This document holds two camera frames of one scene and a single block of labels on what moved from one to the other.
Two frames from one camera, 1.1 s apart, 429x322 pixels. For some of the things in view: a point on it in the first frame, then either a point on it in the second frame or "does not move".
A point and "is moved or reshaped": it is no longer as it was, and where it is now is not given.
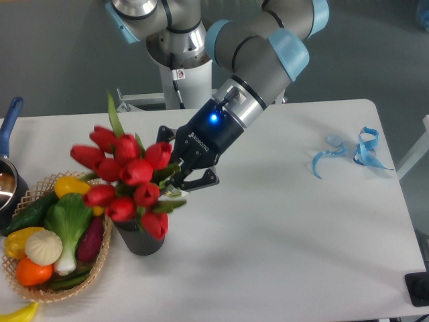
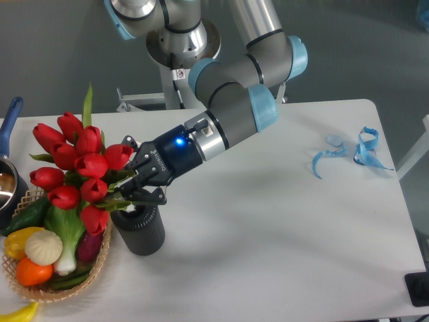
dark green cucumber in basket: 70,280 does not move
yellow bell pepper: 15,244 does not move
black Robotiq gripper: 200,142 to 171,154
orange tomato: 29,273 does not move
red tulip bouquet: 133,176 is moved or reshaped
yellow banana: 25,313 does not move
